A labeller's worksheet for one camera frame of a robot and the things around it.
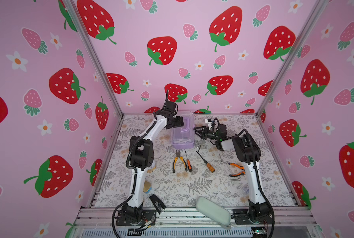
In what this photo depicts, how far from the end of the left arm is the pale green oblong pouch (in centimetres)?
45

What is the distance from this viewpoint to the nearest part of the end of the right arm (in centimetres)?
90

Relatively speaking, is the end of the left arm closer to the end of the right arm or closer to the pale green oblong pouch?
the end of the right arm

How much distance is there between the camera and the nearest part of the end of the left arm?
736mm

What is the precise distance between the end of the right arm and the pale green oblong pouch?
31 centimetres

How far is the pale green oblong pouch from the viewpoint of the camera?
724 millimetres
